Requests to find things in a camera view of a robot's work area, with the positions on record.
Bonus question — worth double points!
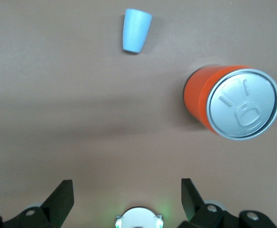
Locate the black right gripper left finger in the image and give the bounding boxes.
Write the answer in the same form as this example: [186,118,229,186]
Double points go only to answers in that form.
[0,179,74,228]

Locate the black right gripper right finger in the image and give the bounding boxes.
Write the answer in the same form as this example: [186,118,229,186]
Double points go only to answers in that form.
[178,178,277,228]

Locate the light blue plastic cup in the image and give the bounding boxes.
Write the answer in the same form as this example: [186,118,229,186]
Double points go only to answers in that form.
[121,8,153,55]

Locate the brown table cover mat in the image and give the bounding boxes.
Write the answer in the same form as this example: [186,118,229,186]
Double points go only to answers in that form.
[0,0,277,228]

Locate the orange can with silver lid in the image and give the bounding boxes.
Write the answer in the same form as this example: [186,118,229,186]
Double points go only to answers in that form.
[183,64,277,142]

